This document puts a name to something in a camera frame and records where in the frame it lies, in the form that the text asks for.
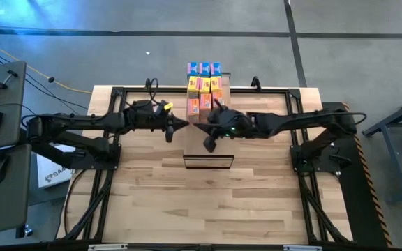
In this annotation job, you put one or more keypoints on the blue Rice Krispies box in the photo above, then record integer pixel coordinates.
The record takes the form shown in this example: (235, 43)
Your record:
(204, 69)
(216, 69)
(192, 69)

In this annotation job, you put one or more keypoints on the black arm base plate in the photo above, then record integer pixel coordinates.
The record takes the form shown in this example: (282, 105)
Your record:
(297, 165)
(96, 164)

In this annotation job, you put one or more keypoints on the yellow Corn Pops box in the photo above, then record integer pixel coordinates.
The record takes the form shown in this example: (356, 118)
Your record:
(205, 84)
(216, 83)
(193, 85)

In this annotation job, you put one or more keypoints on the dark grey desk top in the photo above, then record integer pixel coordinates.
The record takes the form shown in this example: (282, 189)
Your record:
(9, 104)
(2, 209)

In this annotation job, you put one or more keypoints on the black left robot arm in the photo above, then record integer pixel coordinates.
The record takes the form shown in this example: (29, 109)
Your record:
(82, 122)

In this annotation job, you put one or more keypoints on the wooden shelf with black frame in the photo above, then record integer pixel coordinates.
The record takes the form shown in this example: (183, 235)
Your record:
(208, 153)

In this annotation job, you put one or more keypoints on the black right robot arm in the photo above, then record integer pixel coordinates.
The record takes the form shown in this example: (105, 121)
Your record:
(309, 122)

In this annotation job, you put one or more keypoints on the yellow tape tag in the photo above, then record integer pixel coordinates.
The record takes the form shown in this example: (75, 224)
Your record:
(168, 106)

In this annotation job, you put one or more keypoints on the silver metal bracket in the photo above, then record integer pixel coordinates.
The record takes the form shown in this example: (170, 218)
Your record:
(106, 247)
(302, 248)

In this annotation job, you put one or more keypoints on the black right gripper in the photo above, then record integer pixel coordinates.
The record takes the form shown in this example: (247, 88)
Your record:
(230, 123)

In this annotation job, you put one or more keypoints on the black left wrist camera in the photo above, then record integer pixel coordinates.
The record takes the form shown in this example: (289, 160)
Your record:
(158, 107)

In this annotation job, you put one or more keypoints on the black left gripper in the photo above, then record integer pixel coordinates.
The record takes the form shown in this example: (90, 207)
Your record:
(148, 118)

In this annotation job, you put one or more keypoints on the white printed cardboard box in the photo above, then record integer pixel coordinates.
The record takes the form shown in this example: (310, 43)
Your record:
(52, 176)

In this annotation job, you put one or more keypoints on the orange Frosted Mini-Wheats box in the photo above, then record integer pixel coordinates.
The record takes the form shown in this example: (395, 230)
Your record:
(217, 96)
(205, 102)
(193, 108)

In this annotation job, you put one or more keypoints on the black mat with hazard stripes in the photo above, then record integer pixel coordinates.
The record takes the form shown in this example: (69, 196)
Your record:
(356, 209)

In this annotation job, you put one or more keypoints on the small silver desk fitting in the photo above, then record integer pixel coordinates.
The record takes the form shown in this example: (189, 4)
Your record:
(27, 230)

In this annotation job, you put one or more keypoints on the blue-grey metal stand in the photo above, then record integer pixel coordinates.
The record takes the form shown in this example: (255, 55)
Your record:
(393, 160)

